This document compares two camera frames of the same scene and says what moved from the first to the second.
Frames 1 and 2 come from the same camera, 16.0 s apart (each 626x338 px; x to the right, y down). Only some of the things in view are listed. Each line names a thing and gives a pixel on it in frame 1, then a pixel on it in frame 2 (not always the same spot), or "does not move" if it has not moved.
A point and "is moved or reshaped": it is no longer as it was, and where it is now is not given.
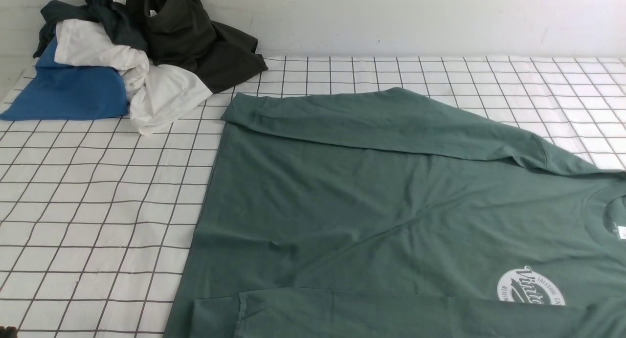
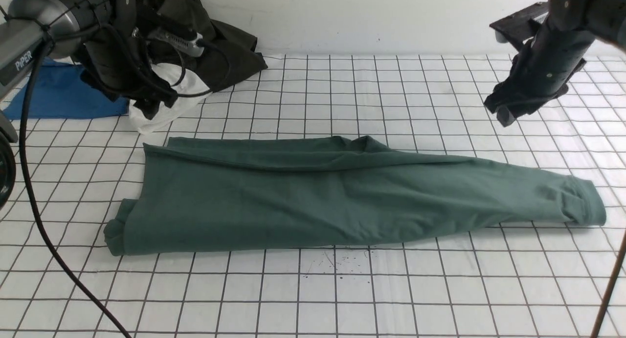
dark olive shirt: (179, 32) does not move
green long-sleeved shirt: (380, 213) is moved or reshaped
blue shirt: (58, 91) does not move
